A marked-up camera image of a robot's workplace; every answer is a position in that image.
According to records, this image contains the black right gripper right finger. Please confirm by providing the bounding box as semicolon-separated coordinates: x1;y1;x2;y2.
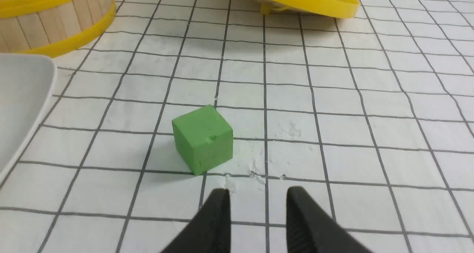
286;186;371;253

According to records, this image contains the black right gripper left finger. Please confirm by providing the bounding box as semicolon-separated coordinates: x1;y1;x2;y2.
162;189;231;253

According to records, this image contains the white square plate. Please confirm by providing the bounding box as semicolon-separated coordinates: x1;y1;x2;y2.
0;53;58;179

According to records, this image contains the green foam cube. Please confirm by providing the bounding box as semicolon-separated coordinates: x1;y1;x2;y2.
171;105;234;176

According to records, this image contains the white grid tablecloth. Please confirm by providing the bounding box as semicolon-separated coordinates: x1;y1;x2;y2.
1;0;474;253

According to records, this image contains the yellow rimmed steamer lid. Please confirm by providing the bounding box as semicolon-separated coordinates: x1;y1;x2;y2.
255;0;360;19

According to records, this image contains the wooden steamer basket yellow rim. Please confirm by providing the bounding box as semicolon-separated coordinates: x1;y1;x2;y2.
0;0;116;57

